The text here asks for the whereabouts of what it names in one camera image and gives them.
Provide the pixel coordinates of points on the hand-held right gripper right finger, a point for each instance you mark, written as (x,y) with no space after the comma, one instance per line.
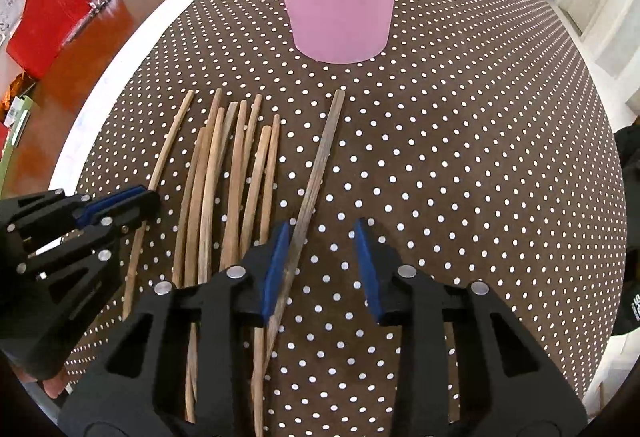
(367,267)

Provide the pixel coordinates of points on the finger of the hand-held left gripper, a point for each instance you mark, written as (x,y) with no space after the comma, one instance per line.
(127,218)
(115,202)

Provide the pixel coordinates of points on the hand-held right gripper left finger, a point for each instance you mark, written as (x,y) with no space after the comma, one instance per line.
(274,272)

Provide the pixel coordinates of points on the bunch of wooden chopsticks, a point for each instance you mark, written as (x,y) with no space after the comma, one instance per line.
(234,197)

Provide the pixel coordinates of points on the grey weathered chopstick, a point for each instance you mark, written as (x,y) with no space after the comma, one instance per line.
(319,167)

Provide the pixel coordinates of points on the person's left hand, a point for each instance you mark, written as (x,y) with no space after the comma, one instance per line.
(50,384)

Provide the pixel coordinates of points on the green box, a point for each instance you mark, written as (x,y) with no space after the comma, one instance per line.
(17,127)

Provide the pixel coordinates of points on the brown polka dot tablecloth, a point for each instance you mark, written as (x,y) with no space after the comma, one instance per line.
(450,142)

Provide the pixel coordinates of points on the gold snack wrapper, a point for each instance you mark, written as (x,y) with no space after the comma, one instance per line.
(12,89)

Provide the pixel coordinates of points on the red bag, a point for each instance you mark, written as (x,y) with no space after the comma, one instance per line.
(55,17)

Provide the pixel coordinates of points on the dark cloth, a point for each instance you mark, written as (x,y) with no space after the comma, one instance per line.
(631,227)

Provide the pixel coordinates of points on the white door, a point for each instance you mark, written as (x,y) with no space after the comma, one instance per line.
(600,17)

